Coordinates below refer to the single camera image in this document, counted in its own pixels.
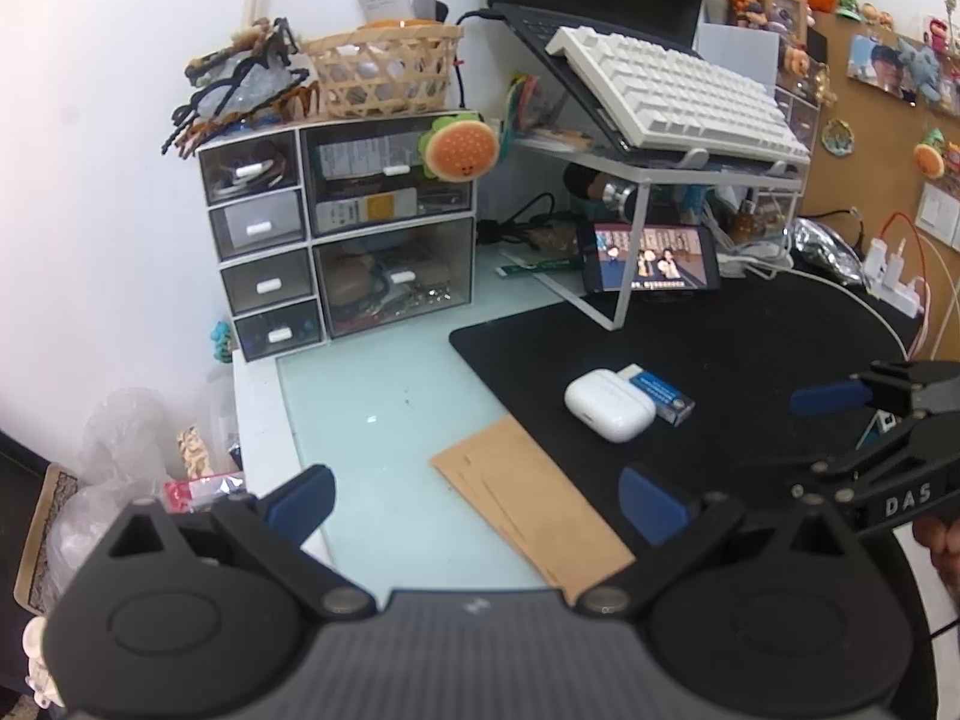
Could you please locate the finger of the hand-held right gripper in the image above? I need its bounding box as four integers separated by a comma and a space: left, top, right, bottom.
789, 360, 960, 421
739, 412, 960, 503

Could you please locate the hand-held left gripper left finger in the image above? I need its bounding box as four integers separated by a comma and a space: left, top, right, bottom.
105, 465, 376, 620

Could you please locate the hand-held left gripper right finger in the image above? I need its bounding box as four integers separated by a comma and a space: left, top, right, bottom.
577, 466, 863, 614

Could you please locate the brown oval stone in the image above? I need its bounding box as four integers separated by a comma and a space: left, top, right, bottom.
332, 259, 370, 305

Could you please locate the clear acrylic organizer box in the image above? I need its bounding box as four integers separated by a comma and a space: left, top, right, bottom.
311, 216, 476, 338

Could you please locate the small clear drawer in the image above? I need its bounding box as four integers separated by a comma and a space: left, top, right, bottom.
232, 298, 325, 359
220, 247, 314, 316
208, 189, 307, 262
199, 131, 302, 205

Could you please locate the white desktop drawer organizer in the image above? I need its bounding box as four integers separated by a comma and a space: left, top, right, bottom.
196, 111, 481, 362

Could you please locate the wide clear drawer yellow label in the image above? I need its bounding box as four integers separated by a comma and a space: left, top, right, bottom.
311, 184, 476, 238

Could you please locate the person's right hand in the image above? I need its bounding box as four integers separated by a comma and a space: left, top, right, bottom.
911, 516, 960, 608

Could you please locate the black desk mat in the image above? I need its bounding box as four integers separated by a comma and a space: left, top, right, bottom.
448, 270, 960, 567

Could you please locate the red snack packet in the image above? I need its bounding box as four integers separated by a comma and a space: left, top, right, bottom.
163, 471, 245, 515

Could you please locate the white eraser blue sleeve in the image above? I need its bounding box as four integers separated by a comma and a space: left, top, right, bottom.
616, 364, 695, 427

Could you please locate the white earbuds case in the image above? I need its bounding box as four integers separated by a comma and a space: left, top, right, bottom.
564, 369, 657, 443

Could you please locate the beige patterned packet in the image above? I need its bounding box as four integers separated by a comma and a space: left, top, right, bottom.
178, 426, 212, 478

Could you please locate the brown paper envelope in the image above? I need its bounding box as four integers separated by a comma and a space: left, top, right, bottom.
430, 418, 637, 605

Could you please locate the white power strip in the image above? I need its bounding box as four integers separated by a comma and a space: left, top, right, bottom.
861, 238, 928, 318

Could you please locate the silver foil bag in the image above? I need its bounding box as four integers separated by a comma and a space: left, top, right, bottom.
791, 216, 871, 286

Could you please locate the clear plastic bag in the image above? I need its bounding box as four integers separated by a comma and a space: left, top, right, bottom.
56, 388, 188, 578

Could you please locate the white laptop stand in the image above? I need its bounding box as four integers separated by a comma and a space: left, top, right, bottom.
510, 133, 812, 332

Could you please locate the phone showing cartoon video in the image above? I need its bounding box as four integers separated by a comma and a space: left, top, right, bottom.
576, 221, 722, 295

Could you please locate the cork board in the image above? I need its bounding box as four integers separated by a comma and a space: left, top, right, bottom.
799, 11, 960, 256

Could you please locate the round decorative dish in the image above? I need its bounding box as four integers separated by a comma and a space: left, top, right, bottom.
821, 120, 857, 159

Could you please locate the small burger magnet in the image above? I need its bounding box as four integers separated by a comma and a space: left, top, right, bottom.
913, 127, 950, 181

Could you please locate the green paper packet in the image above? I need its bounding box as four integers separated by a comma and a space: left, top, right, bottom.
499, 253, 583, 278

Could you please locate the clear acrylic storage box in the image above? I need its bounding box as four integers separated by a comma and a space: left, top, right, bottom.
772, 82, 820, 160

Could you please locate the black silver microphone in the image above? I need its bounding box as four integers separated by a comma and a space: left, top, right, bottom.
564, 163, 640, 212

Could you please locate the white plush object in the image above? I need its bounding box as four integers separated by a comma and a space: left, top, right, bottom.
22, 615, 65, 707

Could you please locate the pinned photo print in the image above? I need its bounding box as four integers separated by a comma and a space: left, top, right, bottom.
847, 34, 920, 102

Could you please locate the blue shark plush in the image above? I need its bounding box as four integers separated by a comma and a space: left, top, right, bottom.
896, 37, 947, 103

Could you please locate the white mechanical keyboard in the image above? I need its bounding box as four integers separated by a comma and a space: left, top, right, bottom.
546, 26, 812, 160

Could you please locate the white board sheet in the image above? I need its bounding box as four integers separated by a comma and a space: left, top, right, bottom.
694, 21, 781, 92

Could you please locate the burger plush toy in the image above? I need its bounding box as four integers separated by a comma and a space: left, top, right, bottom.
418, 111, 502, 182

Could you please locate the bundle of colourful pens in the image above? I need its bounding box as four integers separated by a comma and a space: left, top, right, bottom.
506, 73, 593, 151

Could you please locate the pile of hair claw clips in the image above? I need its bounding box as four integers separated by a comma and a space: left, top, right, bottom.
163, 15, 320, 160

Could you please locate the woven bamboo basket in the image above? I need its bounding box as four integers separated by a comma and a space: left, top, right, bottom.
300, 21, 464, 119

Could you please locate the white cable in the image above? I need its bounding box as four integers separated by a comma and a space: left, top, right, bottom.
731, 253, 913, 361

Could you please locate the orange cable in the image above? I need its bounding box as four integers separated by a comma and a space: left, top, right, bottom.
877, 211, 935, 358

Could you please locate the white wall switch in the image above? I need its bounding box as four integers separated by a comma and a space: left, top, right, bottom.
921, 181, 960, 248

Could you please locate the coiled black cable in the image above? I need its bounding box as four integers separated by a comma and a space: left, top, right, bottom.
476, 193, 578, 248

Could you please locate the wooden photo frame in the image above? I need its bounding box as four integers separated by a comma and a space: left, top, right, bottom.
761, 0, 812, 39

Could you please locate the black laptop power cable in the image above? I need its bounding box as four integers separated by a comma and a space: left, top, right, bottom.
452, 7, 512, 110

